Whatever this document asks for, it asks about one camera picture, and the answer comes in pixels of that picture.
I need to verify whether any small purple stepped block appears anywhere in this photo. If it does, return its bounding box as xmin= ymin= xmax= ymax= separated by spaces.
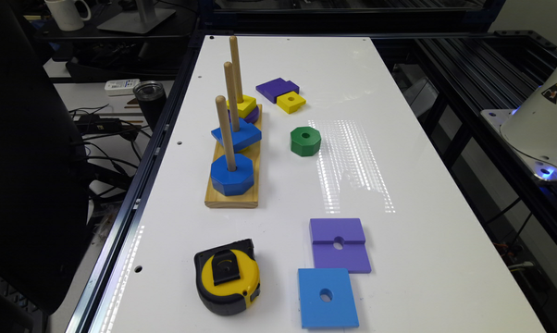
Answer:
xmin=255 ymin=78 xmax=300 ymax=104

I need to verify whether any front wooden peg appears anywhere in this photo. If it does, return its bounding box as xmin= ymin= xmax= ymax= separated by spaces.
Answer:
xmin=215 ymin=95 xmax=237 ymax=172

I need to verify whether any wooden peg base board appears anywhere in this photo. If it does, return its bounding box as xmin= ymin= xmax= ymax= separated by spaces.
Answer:
xmin=204 ymin=127 xmax=261 ymax=208

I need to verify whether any yellow black tape measure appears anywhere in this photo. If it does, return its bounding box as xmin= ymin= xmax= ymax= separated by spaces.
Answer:
xmin=194 ymin=239 xmax=260 ymax=316

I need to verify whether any purple round block on peg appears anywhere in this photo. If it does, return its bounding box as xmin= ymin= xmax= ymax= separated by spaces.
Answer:
xmin=241 ymin=106 xmax=260 ymax=123

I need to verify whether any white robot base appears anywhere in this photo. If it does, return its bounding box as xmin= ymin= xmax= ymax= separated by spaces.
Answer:
xmin=480 ymin=68 xmax=557 ymax=181

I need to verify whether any black tumbler cup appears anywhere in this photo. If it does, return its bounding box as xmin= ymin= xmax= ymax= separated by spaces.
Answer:
xmin=133 ymin=80 xmax=167 ymax=130

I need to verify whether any small yellow square block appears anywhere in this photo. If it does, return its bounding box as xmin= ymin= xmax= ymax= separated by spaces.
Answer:
xmin=277 ymin=92 xmax=306 ymax=114

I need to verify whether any blue octagonal block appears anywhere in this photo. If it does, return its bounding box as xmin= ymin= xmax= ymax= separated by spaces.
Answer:
xmin=210 ymin=154 xmax=254 ymax=196

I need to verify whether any yellow square block on peg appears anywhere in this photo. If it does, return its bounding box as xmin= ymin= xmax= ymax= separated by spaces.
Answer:
xmin=236 ymin=95 xmax=256 ymax=118

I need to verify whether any blue square block on peg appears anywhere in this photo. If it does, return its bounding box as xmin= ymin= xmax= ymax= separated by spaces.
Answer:
xmin=229 ymin=118 xmax=262 ymax=153

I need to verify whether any large blue square block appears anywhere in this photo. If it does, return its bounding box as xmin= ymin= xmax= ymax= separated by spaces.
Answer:
xmin=298 ymin=268 xmax=359 ymax=328

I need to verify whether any grey monitor stand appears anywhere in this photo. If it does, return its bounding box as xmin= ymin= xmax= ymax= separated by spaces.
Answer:
xmin=97 ymin=0 xmax=176 ymax=34

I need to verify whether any white mug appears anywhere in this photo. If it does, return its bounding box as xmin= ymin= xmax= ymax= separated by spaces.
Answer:
xmin=44 ymin=0 xmax=92 ymax=31

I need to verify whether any black office chair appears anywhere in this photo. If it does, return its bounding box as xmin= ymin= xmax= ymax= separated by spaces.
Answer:
xmin=0 ymin=1 xmax=89 ymax=315

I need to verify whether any large purple square block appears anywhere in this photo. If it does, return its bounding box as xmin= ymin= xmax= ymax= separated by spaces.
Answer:
xmin=310 ymin=218 xmax=372 ymax=274

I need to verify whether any middle wooden peg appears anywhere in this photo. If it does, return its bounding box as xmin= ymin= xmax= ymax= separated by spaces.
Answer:
xmin=224 ymin=61 xmax=241 ymax=132

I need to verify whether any green octagonal block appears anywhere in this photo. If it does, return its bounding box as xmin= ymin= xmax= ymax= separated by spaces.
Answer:
xmin=291 ymin=127 xmax=321 ymax=156

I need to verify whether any white remote device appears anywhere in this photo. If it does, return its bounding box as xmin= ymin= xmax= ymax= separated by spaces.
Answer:
xmin=105 ymin=79 xmax=141 ymax=96

